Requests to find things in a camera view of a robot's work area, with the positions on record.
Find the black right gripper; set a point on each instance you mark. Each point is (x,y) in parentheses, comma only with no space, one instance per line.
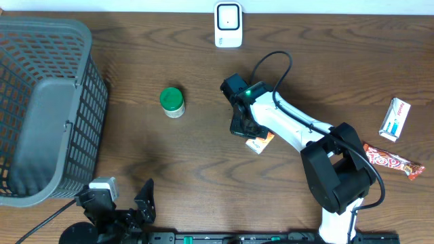
(235,127)

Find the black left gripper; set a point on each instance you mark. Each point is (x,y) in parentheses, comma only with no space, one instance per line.
(135,224)

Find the orange small carton box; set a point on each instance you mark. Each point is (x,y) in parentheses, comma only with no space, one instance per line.
(259,144)

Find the green lid jar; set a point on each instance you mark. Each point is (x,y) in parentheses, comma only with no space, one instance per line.
(172,102)

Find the white Panadol medicine box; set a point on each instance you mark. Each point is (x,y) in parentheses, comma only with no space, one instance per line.
(394,120)

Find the red chocolate bar wrapper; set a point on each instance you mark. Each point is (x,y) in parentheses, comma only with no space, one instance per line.
(387,159)

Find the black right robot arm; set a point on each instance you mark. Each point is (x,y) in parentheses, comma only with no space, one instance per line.
(337,170)

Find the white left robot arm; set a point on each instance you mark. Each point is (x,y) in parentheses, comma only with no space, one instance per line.
(86,232)

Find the dark grey plastic basket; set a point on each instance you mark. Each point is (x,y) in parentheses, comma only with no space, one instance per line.
(53,105)

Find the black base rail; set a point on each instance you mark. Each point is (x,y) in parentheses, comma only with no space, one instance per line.
(233,238)

